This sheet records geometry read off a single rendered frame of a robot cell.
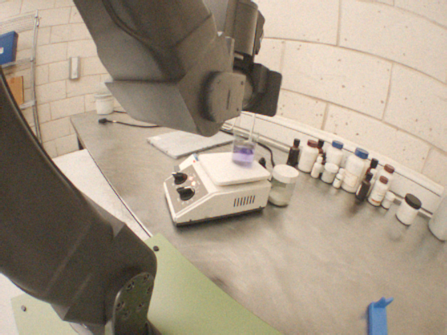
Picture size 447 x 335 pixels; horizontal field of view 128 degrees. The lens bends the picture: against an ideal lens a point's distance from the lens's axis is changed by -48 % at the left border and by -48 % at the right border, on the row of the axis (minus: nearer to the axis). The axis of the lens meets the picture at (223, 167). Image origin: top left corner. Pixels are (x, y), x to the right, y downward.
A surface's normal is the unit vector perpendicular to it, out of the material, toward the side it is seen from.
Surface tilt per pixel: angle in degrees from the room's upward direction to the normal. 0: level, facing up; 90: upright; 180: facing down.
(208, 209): 90
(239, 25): 89
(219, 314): 0
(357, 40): 90
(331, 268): 0
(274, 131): 90
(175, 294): 0
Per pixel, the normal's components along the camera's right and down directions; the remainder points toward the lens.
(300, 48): -0.68, 0.27
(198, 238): 0.11, -0.88
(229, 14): 0.91, 0.27
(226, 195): 0.39, 0.46
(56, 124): 0.72, 0.38
